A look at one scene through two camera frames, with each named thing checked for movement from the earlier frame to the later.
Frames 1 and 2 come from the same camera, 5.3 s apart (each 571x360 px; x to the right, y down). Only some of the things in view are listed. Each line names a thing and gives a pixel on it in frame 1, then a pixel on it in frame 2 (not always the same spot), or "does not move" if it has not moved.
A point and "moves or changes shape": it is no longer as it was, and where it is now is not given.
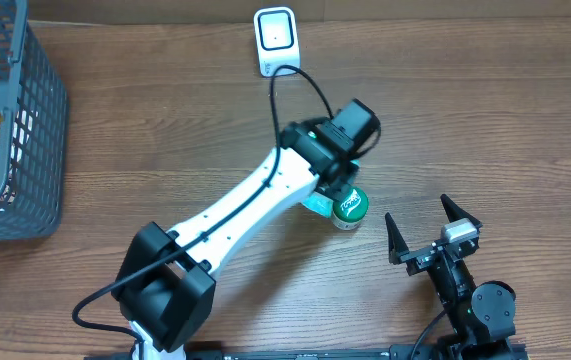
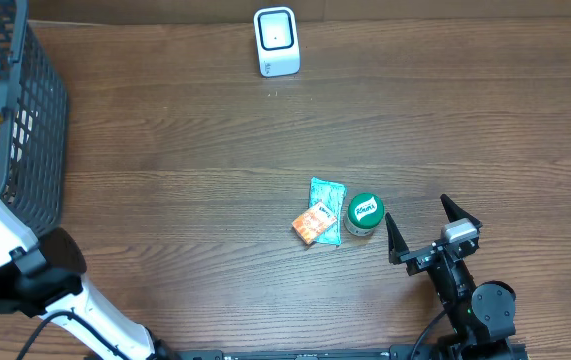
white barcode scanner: (277, 40) does not move
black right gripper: (435, 248) does not move
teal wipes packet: (320, 204) moves or changes shape
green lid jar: (349, 207) -> (365, 212)
